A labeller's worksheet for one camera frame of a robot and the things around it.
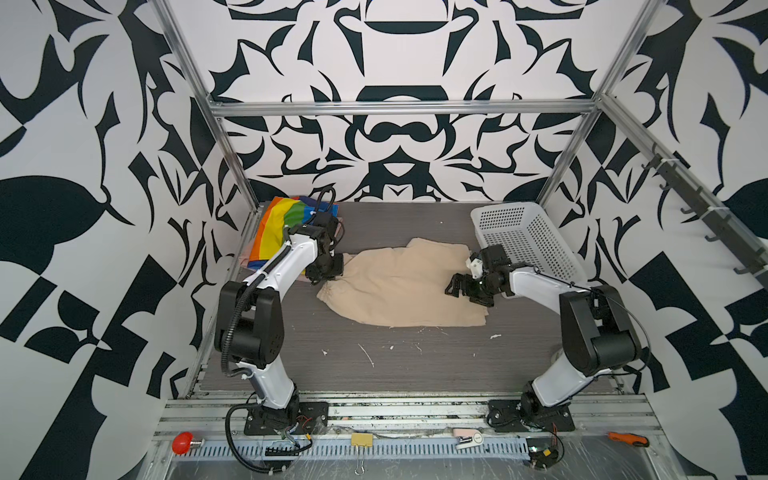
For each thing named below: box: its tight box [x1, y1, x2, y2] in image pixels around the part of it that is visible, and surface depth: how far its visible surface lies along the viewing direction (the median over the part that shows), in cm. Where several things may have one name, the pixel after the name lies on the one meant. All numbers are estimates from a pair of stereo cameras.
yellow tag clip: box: [352, 433, 373, 447], surface depth 73 cm
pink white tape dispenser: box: [452, 428, 484, 450], surface depth 72 cm
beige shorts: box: [317, 238, 489, 328], surface depth 95 cm
